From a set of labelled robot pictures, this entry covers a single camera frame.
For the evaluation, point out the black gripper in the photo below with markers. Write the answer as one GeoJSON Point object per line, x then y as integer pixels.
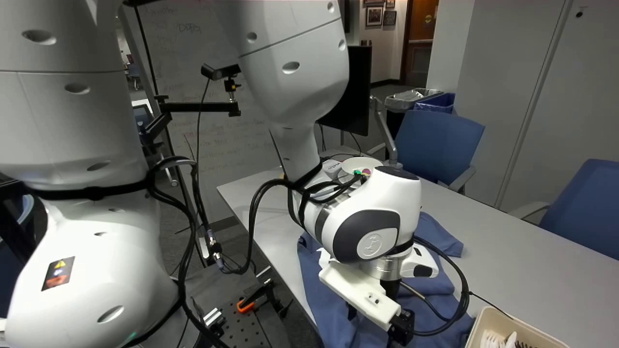
{"type": "Point", "coordinates": [413, 264]}

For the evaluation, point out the black camera on stand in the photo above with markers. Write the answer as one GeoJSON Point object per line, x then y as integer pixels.
{"type": "Point", "coordinates": [227, 75]}

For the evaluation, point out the blue chair far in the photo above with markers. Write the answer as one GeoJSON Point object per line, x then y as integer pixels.
{"type": "Point", "coordinates": [587, 212]}

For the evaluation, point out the blue chair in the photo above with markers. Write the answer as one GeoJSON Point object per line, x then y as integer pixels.
{"type": "Point", "coordinates": [436, 146]}
{"type": "Point", "coordinates": [587, 212]}

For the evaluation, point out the blue t-shirt white print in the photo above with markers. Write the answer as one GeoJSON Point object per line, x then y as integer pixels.
{"type": "Point", "coordinates": [403, 301]}

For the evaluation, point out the blue chair near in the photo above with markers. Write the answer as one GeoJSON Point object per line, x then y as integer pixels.
{"type": "Point", "coordinates": [436, 146]}

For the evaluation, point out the beige cutlery tray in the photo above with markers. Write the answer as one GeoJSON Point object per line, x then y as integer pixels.
{"type": "Point", "coordinates": [494, 330]}

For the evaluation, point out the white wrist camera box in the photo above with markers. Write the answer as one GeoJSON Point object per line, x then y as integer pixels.
{"type": "Point", "coordinates": [359, 291]}

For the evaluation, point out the orange black clamp left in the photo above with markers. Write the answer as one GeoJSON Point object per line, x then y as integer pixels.
{"type": "Point", "coordinates": [246, 303]}

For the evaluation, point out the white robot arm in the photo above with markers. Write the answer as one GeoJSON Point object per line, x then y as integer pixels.
{"type": "Point", "coordinates": [297, 65]}

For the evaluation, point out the black monitor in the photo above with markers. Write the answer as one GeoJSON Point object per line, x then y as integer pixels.
{"type": "Point", "coordinates": [353, 111]}

